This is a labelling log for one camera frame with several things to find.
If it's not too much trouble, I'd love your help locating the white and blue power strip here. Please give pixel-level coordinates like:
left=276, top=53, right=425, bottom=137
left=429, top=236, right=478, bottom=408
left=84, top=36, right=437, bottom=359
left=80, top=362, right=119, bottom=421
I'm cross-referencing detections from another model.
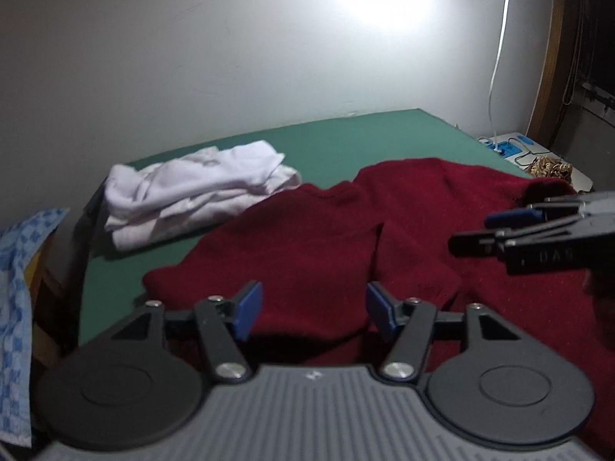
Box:
left=477, top=131, right=554, bottom=165

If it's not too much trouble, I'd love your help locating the dark red knitted sweater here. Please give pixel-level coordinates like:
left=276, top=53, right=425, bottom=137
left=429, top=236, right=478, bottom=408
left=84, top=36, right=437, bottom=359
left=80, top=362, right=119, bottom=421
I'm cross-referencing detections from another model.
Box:
left=143, top=157, right=615, bottom=438

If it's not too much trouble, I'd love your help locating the pile of white clothes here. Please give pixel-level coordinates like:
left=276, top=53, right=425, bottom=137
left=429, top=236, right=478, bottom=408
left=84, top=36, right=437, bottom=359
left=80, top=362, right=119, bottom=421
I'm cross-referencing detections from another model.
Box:
left=103, top=140, right=303, bottom=252

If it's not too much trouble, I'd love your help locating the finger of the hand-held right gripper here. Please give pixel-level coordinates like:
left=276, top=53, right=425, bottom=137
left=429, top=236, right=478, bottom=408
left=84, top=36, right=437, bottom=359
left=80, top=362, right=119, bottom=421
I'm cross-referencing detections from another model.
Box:
left=449, top=216, right=584, bottom=259
left=484, top=191, right=615, bottom=229

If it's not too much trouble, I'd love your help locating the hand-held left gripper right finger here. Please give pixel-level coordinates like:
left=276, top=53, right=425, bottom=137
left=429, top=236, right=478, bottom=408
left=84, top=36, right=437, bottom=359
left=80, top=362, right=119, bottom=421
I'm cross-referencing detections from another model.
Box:
left=366, top=282, right=511, bottom=386

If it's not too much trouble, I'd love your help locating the blue checked cloth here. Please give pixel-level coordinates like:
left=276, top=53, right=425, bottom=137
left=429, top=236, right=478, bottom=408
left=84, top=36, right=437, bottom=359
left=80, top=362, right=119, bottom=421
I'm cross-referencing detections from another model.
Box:
left=0, top=208, right=71, bottom=448

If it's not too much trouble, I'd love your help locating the white hanging cable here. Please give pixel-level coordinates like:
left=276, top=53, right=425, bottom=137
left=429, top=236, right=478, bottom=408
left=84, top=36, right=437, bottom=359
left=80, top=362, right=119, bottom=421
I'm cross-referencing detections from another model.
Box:
left=487, top=0, right=516, bottom=141

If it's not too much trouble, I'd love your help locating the brown wooden furniture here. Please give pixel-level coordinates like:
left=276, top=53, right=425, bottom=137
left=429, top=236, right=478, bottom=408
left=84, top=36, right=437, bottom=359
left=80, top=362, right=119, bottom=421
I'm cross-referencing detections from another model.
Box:
left=31, top=235, right=68, bottom=370

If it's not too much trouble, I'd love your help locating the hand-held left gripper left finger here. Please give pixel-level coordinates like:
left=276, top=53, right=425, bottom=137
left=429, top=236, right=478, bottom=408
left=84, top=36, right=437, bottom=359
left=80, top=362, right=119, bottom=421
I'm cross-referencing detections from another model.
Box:
left=114, top=280, right=264, bottom=386

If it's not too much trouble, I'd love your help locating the brown patterned fabric item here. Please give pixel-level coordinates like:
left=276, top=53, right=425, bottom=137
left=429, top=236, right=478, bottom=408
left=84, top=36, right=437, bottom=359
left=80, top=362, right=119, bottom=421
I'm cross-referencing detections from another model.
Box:
left=525, top=156, right=575, bottom=184

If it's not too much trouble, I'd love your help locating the wooden door frame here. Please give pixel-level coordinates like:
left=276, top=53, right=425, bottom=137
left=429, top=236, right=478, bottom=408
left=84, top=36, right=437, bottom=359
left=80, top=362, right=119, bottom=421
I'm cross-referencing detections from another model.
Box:
left=525, top=0, right=568, bottom=149

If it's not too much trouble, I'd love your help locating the green table mat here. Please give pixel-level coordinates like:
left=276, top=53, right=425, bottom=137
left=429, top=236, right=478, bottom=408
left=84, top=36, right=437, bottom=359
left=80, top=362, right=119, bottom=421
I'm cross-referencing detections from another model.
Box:
left=78, top=108, right=535, bottom=347

